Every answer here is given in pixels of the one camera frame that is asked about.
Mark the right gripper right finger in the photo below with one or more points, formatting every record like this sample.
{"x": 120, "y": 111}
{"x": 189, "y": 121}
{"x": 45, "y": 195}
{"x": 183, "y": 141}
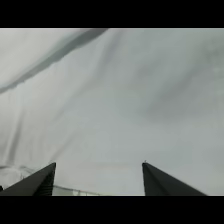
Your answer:
{"x": 160, "y": 183}

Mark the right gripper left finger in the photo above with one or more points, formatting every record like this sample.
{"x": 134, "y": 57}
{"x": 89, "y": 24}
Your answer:
{"x": 38, "y": 184}

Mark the white garment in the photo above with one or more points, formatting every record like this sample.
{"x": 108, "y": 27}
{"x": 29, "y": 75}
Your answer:
{"x": 126, "y": 100}

